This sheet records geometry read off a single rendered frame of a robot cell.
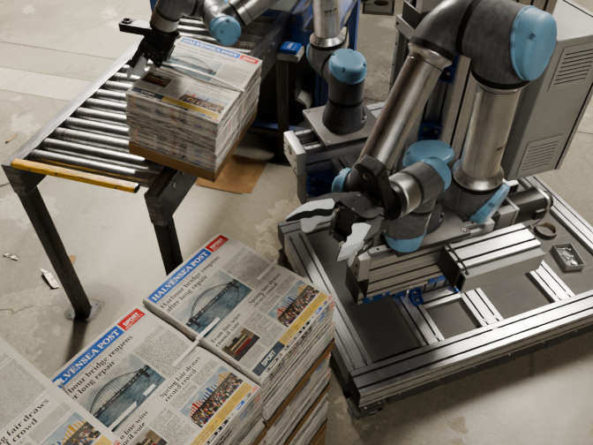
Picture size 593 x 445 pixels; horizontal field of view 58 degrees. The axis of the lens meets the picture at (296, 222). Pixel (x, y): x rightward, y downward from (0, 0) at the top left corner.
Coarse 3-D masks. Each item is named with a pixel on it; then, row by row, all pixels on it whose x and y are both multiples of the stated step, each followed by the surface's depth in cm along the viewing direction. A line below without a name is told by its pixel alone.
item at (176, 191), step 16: (288, 16) 245; (272, 32) 233; (288, 32) 249; (256, 48) 223; (272, 48) 231; (272, 64) 235; (160, 176) 164; (176, 176) 165; (192, 176) 177; (160, 192) 158; (176, 192) 168; (160, 208) 160; (176, 208) 170; (160, 224) 165
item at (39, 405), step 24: (0, 360) 88; (24, 360) 88; (0, 384) 85; (24, 384) 85; (48, 384) 85; (0, 408) 82; (24, 408) 82; (48, 408) 82; (72, 408) 82; (0, 432) 80; (24, 432) 80; (48, 432) 80; (72, 432) 80; (96, 432) 79
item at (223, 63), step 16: (176, 48) 169; (192, 48) 170; (208, 48) 172; (192, 64) 164; (208, 64) 166; (224, 64) 167; (240, 64) 168; (256, 64) 170; (240, 80) 163; (256, 80) 174; (256, 96) 178
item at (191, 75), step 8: (176, 72) 160; (184, 72) 161; (192, 72) 162; (200, 80) 160; (208, 80) 160; (216, 80) 161; (224, 88) 159; (232, 88) 160; (240, 96) 162; (240, 104) 164; (240, 112) 167; (240, 128) 172
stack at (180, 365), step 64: (192, 256) 136; (256, 256) 136; (128, 320) 122; (192, 320) 122; (256, 320) 122; (320, 320) 126; (64, 384) 111; (128, 384) 111; (192, 384) 111; (256, 384) 111; (320, 384) 150
